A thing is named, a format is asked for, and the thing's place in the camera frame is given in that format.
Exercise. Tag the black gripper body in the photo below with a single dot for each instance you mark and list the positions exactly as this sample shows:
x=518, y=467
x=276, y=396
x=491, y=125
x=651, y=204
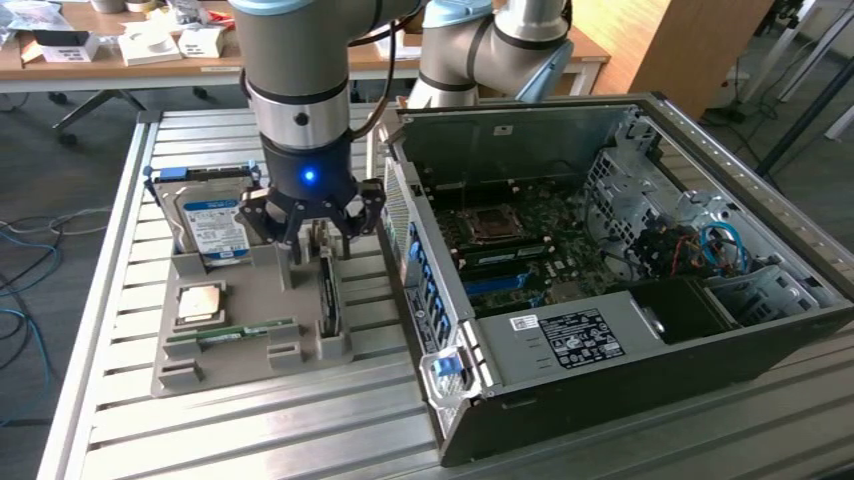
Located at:
x=307, y=165

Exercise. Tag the green graphics card black cooler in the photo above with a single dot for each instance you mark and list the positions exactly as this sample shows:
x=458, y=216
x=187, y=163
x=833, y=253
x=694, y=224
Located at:
x=328, y=300

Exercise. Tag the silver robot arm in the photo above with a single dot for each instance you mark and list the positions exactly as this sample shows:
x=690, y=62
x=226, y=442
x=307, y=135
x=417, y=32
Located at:
x=294, y=60

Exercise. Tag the grey parts rack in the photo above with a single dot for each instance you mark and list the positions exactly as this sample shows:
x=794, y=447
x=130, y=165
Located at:
x=267, y=310

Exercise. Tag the silver CPU chip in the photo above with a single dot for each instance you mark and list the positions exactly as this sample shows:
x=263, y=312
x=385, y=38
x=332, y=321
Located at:
x=199, y=304

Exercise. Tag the dark green RAM stick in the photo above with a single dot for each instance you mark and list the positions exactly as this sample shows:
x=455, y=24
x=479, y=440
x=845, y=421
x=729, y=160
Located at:
x=507, y=256

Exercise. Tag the green RAM stick white label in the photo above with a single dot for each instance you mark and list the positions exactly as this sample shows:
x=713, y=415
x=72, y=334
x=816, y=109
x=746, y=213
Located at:
x=234, y=332

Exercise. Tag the blue expansion slot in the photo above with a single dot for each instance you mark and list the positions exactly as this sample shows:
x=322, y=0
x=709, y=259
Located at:
x=497, y=286

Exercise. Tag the white paper stack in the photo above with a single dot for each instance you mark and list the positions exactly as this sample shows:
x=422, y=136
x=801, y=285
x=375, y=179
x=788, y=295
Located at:
x=403, y=50

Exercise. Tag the small white box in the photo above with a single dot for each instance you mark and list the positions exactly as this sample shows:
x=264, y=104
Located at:
x=200, y=47

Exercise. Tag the green motherboard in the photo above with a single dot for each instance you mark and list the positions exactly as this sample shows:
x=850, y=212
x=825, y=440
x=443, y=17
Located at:
x=574, y=250

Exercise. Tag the red white packet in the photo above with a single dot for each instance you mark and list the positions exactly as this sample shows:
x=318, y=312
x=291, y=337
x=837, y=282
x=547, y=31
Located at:
x=214, y=17

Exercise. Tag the white box with tape roll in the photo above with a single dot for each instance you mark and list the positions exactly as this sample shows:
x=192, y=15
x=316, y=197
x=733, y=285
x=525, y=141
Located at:
x=143, y=55

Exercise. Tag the blue case latch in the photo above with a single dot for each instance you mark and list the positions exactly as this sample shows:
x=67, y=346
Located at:
x=446, y=369

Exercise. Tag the grey power supply unit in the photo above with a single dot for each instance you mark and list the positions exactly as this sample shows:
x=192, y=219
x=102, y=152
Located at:
x=521, y=350

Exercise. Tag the perforated metal drive cage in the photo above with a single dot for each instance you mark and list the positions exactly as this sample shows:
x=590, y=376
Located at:
x=621, y=200

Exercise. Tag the white box black top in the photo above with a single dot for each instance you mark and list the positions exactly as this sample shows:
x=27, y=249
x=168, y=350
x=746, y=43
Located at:
x=67, y=52

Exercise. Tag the metal cup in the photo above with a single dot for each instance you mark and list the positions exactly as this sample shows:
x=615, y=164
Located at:
x=108, y=6

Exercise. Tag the clear plastic bag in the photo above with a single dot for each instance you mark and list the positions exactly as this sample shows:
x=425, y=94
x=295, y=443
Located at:
x=34, y=15

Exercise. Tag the open black PC case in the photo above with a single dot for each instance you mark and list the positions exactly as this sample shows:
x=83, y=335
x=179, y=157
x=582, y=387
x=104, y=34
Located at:
x=601, y=410

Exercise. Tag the wooden cabinet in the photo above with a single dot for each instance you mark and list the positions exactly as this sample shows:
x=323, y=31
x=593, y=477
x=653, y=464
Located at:
x=687, y=50

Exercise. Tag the hard disk blue bracket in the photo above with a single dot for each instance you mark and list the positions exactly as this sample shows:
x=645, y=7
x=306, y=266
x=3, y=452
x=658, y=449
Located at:
x=214, y=230

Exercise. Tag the black metal post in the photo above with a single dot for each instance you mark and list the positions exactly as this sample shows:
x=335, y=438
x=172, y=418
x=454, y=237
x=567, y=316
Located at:
x=808, y=117

